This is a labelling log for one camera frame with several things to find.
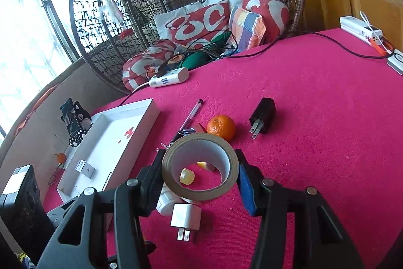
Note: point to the large orange mandarin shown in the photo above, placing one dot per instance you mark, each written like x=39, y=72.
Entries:
x=221, y=127

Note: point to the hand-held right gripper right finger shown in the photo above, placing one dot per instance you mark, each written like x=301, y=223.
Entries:
x=247, y=190

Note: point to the black cat phone stand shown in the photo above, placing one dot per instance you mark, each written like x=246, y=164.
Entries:
x=83, y=114

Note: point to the black plug adapter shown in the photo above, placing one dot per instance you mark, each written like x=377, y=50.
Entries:
x=162, y=70

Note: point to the small orange mandarin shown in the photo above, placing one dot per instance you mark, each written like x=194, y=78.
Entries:
x=61, y=156

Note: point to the small white box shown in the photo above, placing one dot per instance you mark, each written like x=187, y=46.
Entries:
x=85, y=168

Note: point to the orange cloth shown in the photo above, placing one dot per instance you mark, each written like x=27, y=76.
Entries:
x=37, y=105

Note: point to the white power strip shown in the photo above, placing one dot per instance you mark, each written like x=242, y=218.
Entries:
x=170, y=77

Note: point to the square red patterned cushion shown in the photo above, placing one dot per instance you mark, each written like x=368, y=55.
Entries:
x=201, y=21

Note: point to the brown tape roll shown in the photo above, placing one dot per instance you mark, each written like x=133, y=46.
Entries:
x=220, y=162

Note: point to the white tray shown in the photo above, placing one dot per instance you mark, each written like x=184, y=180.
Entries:
x=107, y=143

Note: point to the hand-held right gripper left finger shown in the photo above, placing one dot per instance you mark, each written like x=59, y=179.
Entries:
x=151, y=190

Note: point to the red hanging ornament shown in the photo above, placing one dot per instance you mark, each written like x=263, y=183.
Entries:
x=126, y=34

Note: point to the white round device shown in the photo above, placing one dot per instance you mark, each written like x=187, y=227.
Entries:
x=397, y=62

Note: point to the window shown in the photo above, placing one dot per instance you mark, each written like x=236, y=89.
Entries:
x=19, y=35

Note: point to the black smartphone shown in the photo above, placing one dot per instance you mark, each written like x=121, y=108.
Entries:
x=71, y=117

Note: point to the red-framed glasses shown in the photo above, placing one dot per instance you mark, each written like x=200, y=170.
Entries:
x=52, y=179

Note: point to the black charger plug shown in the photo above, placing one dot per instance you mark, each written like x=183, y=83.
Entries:
x=263, y=116

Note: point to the green cloth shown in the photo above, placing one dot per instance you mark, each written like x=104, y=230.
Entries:
x=195, y=59

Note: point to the white power bank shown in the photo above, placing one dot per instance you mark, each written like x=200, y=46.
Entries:
x=355, y=24

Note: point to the plaid colourful pillow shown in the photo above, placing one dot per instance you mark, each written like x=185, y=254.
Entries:
x=247, y=26

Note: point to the clear ballpoint pen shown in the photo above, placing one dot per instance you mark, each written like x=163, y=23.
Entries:
x=191, y=116

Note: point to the white pill bottle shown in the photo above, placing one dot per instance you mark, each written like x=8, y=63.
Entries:
x=165, y=202

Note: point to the yellow lighter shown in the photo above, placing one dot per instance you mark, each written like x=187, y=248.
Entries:
x=203, y=165
x=188, y=176

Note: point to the pink tablecloth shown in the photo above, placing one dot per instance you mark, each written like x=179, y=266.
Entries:
x=314, y=130

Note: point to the red patterned chair cushion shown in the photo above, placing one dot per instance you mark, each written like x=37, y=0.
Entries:
x=274, y=17
x=138, y=65

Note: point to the white charger plug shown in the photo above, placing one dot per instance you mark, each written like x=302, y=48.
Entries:
x=185, y=215

